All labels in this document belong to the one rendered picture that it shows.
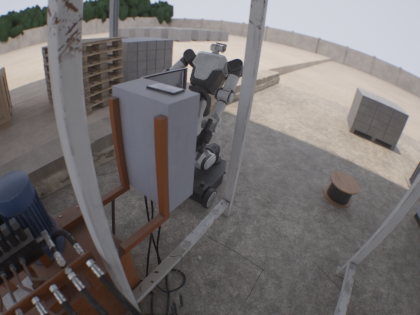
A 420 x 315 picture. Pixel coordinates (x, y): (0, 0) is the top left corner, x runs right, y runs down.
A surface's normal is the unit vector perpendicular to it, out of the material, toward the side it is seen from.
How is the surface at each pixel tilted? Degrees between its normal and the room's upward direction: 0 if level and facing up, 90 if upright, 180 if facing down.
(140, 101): 90
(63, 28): 93
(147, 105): 90
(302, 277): 0
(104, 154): 88
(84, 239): 0
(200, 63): 54
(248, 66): 100
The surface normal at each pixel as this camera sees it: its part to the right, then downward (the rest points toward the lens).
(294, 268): 0.10, -0.82
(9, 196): 0.39, -0.60
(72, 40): 0.81, 0.43
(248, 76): -0.58, 0.55
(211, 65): -0.29, -0.11
